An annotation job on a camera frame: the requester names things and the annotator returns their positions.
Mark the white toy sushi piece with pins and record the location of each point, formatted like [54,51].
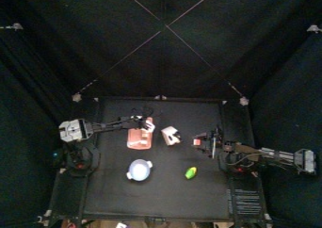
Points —
[149,126]

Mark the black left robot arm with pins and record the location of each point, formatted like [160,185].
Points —
[108,126]

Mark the grey frame clamp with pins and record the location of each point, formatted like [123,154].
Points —
[312,28]
[76,97]
[243,101]
[160,97]
[16,26]

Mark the red and white toy piece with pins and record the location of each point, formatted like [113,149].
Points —
[196,142]

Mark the salmon pink rectangular tray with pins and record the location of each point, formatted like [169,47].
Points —
[139,139]

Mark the green toy vegetable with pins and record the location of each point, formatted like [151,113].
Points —
[189,173]

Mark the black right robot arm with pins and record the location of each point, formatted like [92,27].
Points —
[276,155]

